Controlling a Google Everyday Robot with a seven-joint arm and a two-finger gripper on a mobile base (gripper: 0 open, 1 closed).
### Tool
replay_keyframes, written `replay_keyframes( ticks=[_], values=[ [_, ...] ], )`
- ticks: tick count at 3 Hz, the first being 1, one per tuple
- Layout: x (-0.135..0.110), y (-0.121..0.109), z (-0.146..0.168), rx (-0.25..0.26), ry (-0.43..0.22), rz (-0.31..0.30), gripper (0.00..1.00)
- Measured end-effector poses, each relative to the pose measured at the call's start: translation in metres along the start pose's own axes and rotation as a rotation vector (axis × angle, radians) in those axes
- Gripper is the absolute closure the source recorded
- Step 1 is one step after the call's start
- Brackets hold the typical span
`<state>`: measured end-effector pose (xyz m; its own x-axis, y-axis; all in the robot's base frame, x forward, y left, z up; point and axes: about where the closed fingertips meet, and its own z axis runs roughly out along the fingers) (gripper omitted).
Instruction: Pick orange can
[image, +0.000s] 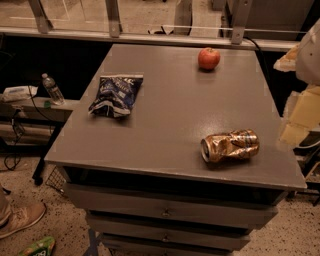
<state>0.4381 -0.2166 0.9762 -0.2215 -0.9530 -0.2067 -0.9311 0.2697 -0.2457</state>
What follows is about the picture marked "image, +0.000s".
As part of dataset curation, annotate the low side bench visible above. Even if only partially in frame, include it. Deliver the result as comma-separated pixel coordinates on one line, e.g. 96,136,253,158
0,97,79,186

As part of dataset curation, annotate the crushed orange soda can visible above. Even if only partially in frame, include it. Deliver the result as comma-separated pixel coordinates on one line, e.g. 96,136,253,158
201,129,260,163

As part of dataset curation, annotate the black cable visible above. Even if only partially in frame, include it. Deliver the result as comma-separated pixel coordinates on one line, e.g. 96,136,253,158
3,85,54,172

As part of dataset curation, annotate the tan shoe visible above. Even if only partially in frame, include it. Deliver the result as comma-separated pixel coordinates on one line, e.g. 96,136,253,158
0,202,46,239

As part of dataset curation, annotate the blue chip bag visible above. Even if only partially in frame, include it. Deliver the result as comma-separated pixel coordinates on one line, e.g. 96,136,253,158
88,74,144,118

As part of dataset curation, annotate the grey drawer cabinet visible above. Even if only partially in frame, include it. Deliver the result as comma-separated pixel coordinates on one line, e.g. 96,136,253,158
46,44,305,256

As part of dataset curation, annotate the green snack bag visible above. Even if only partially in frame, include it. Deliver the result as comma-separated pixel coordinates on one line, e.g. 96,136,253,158
17,236,56,256

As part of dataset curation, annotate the white tissue pack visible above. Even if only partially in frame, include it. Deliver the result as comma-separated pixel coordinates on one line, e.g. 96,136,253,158
1,86,38,102

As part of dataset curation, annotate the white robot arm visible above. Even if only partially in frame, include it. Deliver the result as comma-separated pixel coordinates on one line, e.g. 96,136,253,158
273,19,320,147

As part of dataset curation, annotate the red apple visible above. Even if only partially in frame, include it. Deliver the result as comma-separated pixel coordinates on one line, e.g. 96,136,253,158
198,47,220,70

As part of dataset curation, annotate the clear plastic water bottle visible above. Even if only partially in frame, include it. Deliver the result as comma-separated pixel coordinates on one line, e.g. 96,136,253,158
42,73,64,105

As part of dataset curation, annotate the metal window railing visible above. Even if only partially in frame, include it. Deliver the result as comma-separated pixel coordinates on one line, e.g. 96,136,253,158
0,0,296,52

